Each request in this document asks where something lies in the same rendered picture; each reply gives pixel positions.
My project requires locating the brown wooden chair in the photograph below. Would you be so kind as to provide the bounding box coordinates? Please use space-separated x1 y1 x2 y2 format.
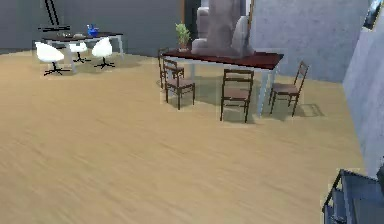
268 60 310 118
162 57 197 111
219 68 255 124
157 47 186 90

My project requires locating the framed wall picture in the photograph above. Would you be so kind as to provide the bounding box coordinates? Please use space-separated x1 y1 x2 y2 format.
362 0 384 31

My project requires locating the grey stone statue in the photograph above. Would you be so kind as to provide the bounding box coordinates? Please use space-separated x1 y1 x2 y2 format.
190 0 255 58

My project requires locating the white swivel chair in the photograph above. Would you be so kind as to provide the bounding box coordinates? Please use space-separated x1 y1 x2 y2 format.
34 41 72 77
69 41 92 64
91 37 116 70

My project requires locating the dark red dining table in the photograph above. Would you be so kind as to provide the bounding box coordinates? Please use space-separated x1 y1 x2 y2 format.
162 47 285 118

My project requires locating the dark table with white legs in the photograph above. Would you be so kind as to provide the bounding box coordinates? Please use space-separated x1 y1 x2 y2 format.
41 31 125 75

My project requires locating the green potted house plant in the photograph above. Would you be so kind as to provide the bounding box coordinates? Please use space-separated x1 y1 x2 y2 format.
175 22 192 53

